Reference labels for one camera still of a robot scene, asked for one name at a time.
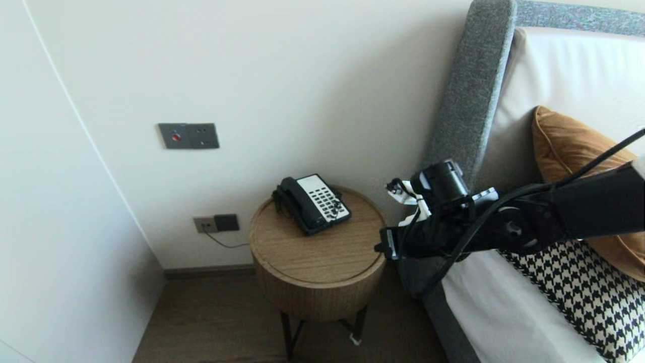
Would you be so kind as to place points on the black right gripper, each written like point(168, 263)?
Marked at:
point(423, 239)

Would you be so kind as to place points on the round wooden side table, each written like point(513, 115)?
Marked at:
point(317, 252)

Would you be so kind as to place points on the black desk telephone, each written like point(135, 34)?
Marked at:
point(307, 209)

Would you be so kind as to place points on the black white houndstooth pillow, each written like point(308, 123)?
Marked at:
point(579, 292)

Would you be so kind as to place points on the brown velvet pillow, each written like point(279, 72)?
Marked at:
point(564, 141)

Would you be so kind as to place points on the brown wooden baseboard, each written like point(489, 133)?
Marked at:
point(211, 272)

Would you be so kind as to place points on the white headboard cushion panel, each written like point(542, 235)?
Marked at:
point(569, 70)

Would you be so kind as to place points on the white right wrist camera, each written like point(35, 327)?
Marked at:
point(403, 194)

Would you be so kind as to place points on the black wall outlet plate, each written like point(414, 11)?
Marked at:
point(227, 222)

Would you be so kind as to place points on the beige wall outlet plate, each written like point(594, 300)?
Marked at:
point(202, 225)

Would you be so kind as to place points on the grey switch plate red button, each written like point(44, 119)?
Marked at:
point(173, 136)

